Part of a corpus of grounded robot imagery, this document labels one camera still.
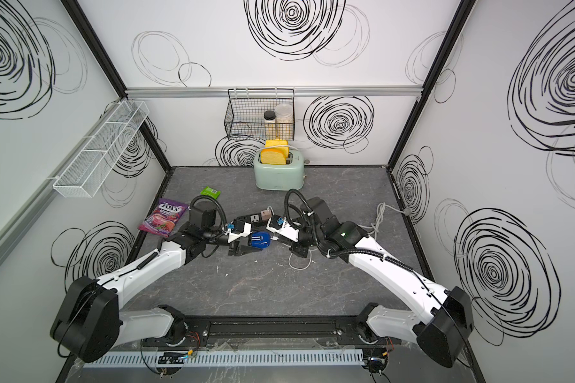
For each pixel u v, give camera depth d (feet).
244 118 3.25
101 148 2.56
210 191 3.56
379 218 3.22
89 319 1.32
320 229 1.81
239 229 2.06
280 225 1.97
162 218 3.23
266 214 3.08
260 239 2.36
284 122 2.78
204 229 2.14
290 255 2.98
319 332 2.47
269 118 2.78
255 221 3.20
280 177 3.45
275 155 3.16
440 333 1.22
